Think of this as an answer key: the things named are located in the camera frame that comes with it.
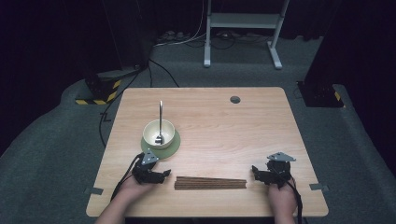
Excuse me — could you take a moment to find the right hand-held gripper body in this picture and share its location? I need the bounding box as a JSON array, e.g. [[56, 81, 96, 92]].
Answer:
[[259, 151, 297, 189]]

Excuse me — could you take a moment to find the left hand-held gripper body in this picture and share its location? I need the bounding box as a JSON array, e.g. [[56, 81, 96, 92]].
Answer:
[[132, 147, 166, 185]]

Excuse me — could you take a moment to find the cream ceramic bowl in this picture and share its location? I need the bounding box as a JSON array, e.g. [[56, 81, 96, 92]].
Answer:
[[142, 119, 177, 150]]

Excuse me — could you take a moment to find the row of wooden chopsticks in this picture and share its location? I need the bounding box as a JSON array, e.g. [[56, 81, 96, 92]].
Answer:
[[174, 175, 248, 190]]

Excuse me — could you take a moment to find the person's left hand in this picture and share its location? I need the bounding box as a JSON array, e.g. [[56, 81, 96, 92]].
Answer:
[[119, 175, 158, 203]]

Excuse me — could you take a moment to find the person's right hand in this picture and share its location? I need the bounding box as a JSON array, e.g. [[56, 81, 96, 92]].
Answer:
[[267, 177, 299, 217]]

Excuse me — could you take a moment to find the green round plate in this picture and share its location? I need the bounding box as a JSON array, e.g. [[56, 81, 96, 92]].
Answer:
[[140, 129, 182, 161]]

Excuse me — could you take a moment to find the grey tape piece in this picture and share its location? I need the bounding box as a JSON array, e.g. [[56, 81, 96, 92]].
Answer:
[[83, 187, 105, 196], [308, 183, 330, 192]]

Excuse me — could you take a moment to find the metal spoon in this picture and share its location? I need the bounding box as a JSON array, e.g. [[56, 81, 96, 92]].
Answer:
[[154, 100, 165, 146]]

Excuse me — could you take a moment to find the black stand with striped base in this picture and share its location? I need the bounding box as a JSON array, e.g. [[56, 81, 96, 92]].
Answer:
[[62, 0, 157, 106]]

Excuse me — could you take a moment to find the large black stand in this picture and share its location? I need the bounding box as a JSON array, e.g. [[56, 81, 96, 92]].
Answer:
[[296, 0, 396, 109]]

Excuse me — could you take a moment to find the power strip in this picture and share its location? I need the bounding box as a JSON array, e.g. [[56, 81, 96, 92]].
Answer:
[[156, 30, 191, 45]]

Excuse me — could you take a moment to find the white metal stand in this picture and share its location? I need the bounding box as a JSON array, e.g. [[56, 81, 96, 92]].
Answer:
[[203, 0, 291, 70]]

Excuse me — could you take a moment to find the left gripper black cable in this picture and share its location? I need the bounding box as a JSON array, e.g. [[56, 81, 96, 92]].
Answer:
[[109, 152, 146, 202]]

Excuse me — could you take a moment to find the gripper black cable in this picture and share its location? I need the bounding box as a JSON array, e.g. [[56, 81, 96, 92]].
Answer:
[[287, 178, 304, 224], [109, 152, 146, 202]]

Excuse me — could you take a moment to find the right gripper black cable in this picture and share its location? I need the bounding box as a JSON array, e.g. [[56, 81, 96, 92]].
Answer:
[[287, 178, 304, 224]]

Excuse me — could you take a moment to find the black floor cable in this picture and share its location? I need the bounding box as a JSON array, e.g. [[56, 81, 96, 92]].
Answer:
[[98, 58, 180, 148]]

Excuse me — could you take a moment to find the white floor cable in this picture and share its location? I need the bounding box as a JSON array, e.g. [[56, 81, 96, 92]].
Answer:
[[153, 0, 208, 49]]

